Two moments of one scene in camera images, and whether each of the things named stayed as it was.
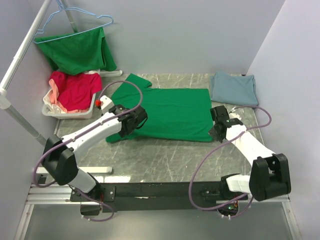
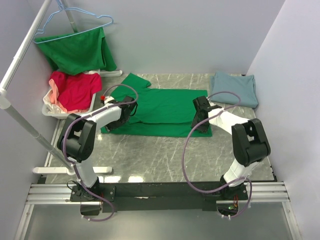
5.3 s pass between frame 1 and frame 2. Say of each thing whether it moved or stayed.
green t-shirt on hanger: stayed
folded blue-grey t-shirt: stayed
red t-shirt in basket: stayed
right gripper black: moved
